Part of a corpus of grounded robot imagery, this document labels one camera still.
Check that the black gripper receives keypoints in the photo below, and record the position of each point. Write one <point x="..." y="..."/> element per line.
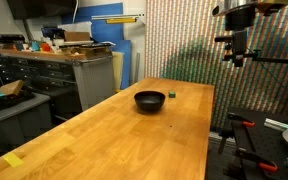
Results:
<point x="239" y="20"/>

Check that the green block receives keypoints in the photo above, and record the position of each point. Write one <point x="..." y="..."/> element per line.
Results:
<point x="172" y="94"/>

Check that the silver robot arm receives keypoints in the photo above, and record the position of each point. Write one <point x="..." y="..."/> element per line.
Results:
<point x="236" y="3"/>

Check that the black bowl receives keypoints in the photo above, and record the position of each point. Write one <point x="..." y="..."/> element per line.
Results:
<point x="149" y="101"/>

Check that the wooden block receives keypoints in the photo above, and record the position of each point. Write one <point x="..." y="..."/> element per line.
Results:
<point x="12" y="87"/>

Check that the multicolour patterned backdrop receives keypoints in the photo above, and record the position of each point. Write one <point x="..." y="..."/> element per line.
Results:
<point x="197" y="46"/>

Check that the aluminium extrusion bar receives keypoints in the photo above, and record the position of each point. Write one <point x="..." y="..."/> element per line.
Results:
<point x="276" y="124"/>

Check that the black breadboard table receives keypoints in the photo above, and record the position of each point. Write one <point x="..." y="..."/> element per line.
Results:
<point x="267" y="143"/>

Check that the beige board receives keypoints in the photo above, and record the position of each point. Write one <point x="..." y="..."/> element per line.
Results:
<point x="117" y="70"/>

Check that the yellow spirit level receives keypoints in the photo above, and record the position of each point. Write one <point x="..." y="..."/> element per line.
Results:
<point x="121" y="20"/>

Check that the blue foam board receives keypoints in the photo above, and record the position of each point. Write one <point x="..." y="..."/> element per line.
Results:
<point x="109" y="36"/>

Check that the brown cardboard box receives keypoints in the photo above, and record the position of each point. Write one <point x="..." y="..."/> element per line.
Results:
<point x="77" y="36"/>

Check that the grey drawer workbench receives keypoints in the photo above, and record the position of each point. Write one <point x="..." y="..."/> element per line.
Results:
<point x="67" y="75"/>

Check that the grey plastic tote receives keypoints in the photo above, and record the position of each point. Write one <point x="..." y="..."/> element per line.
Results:
<point x="17" y="118"/>

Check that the black flat case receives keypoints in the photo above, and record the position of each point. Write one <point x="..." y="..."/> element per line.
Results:
<point x="8" y="38"/>

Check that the yellow tape piece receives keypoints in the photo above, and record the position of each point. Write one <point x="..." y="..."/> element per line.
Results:
<point x="13" y="159"/>

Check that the black camera stand rod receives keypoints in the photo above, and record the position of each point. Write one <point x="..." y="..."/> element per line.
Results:
<point x="280" y="61"/>

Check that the black wall monitor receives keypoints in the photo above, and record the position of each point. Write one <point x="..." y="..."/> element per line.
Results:
<point x="40" y="8"/>

